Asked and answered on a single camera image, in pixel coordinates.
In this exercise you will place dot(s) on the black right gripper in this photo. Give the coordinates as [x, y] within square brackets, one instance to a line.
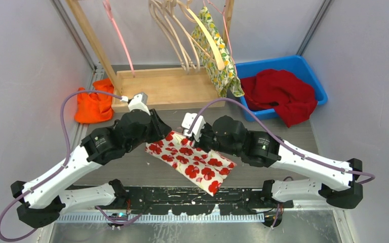
[200, 144]

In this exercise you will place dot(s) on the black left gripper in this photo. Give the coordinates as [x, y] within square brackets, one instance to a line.
[160, 129]

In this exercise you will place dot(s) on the red poppy print cloth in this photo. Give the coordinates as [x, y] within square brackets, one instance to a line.
[207, 170]

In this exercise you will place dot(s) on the lemon print skirt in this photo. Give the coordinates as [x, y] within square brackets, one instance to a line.
[226, 80]

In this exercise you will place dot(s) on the dark red cloth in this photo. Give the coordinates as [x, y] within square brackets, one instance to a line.
[292, 99]

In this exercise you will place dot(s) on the thin pink wire hanger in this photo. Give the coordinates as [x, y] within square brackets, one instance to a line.
[227, 15]

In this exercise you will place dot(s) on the beige wooden hanger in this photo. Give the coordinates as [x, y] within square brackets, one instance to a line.
[159, 13]
[183, 36]

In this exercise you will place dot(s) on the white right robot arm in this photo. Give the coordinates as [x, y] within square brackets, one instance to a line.
[330, 180]

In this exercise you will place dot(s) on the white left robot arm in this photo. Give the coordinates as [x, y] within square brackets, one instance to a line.
[44, 199]

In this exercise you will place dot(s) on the wooden hanger rack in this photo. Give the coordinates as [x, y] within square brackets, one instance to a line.
[167, 88]

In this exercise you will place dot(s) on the cream wooden hanger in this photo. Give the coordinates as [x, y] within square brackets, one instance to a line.
[214, 48]

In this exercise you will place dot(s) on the thick pink hanger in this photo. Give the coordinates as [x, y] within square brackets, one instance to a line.
[107, 7]

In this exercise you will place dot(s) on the orange cloth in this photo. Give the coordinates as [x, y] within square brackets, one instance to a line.
[93, 108]

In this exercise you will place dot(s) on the blue plastic bin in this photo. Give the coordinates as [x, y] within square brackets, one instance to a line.
[295, 64]

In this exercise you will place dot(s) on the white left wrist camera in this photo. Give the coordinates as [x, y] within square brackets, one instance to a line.
[137, 102]

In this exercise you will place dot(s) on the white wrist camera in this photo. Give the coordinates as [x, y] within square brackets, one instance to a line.
[137, 102]
[192, 126]

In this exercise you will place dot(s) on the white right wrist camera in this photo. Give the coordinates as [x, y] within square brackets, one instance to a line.
[192, 126]

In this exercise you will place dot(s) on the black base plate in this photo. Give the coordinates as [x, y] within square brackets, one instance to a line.
[192, 201]

